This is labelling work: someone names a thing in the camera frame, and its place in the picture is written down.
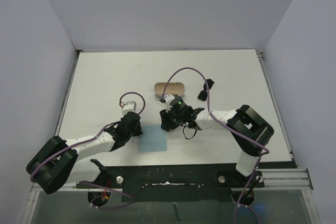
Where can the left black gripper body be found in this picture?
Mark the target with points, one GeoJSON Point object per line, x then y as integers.
{"type": "Point", "coordinates": [135, 132]}

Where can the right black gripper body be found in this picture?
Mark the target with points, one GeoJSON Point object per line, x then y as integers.
{"type": "Point", "coordinates": [177, 120]}

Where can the blue cleaning cloth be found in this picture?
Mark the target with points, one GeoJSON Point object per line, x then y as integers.
{"type": "Point", "coordinates": [153, 139]}

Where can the patterned glasses case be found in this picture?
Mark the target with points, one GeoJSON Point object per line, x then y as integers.
{"type": "Point", "coordinates": [176, 89]}

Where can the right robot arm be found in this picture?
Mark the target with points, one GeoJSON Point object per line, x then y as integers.
{"type": "Point", "coordinates": [251, 132]}

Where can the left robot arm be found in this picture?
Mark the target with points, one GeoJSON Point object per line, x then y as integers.
{"type": "Point", "coordinates": [59, 161]}

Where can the black sunglasses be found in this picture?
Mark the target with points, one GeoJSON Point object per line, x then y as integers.
{"type": "Point", "coordinates": [203, 95]}

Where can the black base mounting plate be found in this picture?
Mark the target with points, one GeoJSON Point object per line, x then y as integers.
{"type": "Point", "coordinates": [178, 183]}

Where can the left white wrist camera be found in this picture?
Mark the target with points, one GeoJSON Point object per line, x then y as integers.
{"type": "Point", "coordinates": [129, 106]}

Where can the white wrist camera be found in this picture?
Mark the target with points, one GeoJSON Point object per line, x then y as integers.
{"type": "Point", "coordinates": [129, 106]}
{"type": "Point", "coordinates": [167, 99]}

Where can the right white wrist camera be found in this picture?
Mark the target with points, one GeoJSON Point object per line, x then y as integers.
{"type": "Point", "coordinates": [167, 99]}

